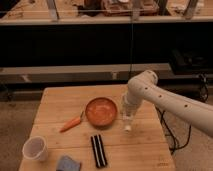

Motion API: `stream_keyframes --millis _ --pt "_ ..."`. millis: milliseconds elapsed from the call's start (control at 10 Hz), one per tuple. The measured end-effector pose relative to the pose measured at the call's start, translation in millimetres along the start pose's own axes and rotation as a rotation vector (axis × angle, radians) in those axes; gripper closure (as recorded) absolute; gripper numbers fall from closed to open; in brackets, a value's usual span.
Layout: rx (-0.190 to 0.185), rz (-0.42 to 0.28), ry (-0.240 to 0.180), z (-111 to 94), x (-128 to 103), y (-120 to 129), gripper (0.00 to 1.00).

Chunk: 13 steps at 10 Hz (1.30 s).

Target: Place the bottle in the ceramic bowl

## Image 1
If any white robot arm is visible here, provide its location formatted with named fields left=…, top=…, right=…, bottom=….
left=123, top=70, right=213, bottom=137

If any orange ceramic bowl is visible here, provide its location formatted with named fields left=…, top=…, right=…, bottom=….
left=85, top=97, right=118, bottom=127

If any orange toy carrot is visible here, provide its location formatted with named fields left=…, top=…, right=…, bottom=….
left=60, top=113, right=83, bottom=133

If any black striped eraser block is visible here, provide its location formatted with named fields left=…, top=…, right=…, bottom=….
left=90, top=135, right=108, bottom=168

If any black device on shelf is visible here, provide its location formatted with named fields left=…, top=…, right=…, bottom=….
left=169, top=49, right=213, bottom=75

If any blue cloth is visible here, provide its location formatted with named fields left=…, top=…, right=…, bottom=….
left=56, top=156, right=81, bottom=171

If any white plastic cup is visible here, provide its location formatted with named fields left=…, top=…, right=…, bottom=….
left=22, top=136, right=48, bottom=162

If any black cable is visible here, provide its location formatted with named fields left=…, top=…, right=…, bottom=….
left=156, top=108, right=193, bottom=155

